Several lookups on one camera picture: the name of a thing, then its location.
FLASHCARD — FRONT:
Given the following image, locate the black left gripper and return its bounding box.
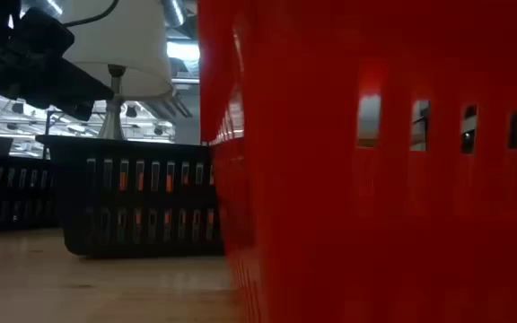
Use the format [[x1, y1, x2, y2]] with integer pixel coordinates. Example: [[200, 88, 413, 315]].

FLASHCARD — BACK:
[[0, 0, 116, 122]]

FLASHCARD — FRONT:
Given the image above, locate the black plastic slotted basket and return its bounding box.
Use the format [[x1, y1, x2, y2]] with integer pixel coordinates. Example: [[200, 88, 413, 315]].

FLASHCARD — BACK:
[[36, 134, 226, 259], [0, 154, 58, 231]]

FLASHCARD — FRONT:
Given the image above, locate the silver lamp base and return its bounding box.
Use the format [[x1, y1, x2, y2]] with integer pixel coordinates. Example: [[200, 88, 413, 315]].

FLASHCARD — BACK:
[[98, 64, 127, 140]]

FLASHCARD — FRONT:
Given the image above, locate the red plastic slotted basket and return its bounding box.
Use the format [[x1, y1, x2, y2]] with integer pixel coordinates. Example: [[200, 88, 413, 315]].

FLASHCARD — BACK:
[[197, 0, 517, 323]]

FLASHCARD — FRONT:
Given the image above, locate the black metal background frame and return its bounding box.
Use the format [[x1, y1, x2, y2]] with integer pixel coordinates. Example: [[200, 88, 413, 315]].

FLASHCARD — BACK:
[[42, 109, 69, 138]]

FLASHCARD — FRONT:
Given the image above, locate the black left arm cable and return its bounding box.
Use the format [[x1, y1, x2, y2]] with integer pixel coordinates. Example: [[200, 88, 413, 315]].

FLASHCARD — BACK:
[[63, 0, 120, 28]]

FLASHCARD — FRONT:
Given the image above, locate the silver ventilation duct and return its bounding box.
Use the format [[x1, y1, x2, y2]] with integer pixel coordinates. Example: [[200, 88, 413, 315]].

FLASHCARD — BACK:
[[159, 0, 188, 29]]

